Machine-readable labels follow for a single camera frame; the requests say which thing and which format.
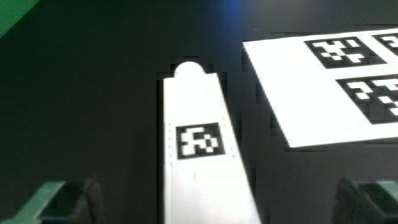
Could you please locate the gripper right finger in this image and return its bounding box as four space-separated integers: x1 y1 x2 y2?
332 178 398 224

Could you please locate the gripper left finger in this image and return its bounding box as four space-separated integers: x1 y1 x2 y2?
0 178 106 224

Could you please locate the white desk leg far left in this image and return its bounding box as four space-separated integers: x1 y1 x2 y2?
163 61 260 224

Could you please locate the fiducial marker sheet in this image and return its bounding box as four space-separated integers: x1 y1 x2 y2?
243 28 398 148

